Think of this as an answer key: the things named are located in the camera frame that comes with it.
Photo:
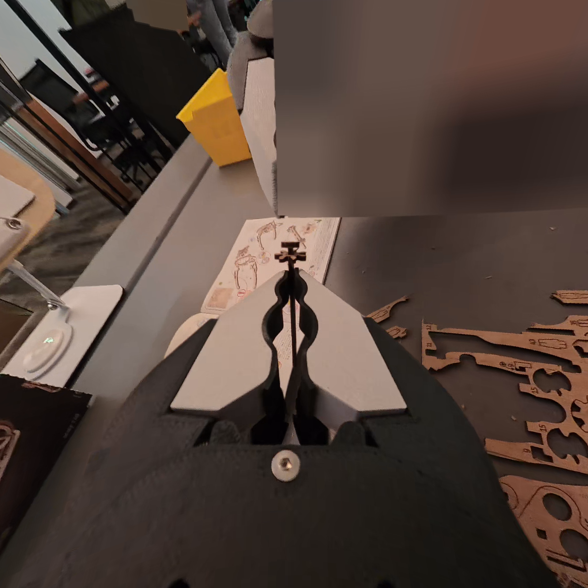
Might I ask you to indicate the large plywood parts sheet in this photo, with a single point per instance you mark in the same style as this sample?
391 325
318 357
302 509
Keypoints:
533 528

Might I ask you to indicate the black office chair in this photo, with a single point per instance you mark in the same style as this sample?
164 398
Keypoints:
105 124

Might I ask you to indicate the small plywood sheet fragment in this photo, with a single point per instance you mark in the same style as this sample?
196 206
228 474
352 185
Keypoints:
390 310

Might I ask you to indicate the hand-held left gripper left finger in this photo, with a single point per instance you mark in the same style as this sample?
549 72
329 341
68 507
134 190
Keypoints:
220 367

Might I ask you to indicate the wooden model shaft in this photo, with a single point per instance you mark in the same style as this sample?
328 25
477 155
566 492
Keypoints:
290 256

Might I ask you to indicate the black partition panel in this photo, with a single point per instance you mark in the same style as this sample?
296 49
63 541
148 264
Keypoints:
151 69

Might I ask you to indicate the yellow plastic bin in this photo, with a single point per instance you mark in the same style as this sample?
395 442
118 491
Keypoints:
216 124

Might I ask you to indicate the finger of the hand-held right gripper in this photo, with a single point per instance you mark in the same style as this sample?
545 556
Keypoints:
259 138

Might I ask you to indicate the black model kit box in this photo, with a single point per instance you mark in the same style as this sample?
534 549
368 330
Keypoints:
41 422

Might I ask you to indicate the printed paper sheet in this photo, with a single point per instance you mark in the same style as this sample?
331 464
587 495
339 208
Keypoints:
13 197

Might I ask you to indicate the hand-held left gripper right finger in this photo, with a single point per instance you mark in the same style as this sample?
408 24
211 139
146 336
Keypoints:
358 367

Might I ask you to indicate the instruction booklet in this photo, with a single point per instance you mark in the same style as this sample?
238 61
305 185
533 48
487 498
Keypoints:
317 248

